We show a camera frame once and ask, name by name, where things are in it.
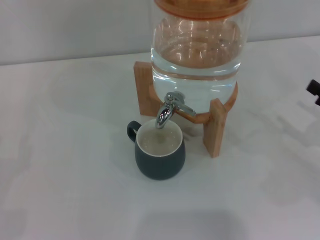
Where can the glass water dispenser jar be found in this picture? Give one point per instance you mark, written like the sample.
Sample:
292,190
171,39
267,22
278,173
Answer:
195,82

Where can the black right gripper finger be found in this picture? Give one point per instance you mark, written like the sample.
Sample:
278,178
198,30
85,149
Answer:
314,88

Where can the dark grey ceramic mug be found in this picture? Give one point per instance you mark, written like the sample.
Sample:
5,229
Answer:
160,165

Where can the light wooden dispenser stand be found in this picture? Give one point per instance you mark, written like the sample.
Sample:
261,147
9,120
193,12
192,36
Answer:
215,130

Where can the wooden dispenser lid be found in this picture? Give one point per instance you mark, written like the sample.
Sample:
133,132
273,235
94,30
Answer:
200,11

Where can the chrome dispenser faucet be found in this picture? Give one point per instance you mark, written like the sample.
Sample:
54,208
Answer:
165,113

